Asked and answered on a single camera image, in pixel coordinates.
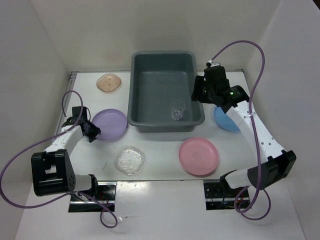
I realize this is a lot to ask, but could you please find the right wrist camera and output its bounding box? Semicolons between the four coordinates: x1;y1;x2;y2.
205;59;221;68

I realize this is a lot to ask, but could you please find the grey plastic bin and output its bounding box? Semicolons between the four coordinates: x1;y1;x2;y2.
127;50;205;133

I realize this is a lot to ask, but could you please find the clear plastic cup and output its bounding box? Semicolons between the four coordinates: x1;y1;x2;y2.
170;100;186;121

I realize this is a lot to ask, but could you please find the peach square dish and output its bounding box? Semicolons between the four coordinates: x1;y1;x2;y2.
96;73;122;94

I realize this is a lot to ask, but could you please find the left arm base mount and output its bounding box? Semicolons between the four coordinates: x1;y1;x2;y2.
68;181;117;213

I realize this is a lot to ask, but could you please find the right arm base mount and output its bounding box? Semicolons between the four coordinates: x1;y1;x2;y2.
203;180;242;211

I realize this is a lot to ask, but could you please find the clear textured square dish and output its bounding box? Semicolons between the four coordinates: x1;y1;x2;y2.
114;145;146;176

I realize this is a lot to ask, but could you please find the purple plastic plate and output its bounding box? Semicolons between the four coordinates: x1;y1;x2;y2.
91;108;128;142

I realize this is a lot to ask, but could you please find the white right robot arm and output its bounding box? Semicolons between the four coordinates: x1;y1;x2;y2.
191;65;297;197

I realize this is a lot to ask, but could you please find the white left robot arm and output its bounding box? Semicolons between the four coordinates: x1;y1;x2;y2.
31;106;101;200

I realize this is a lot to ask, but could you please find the pink plastic plate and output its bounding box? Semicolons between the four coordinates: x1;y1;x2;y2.
178;137;219;177

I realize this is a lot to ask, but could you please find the blue plastic plate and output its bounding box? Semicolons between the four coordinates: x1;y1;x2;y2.
212;106;240;133

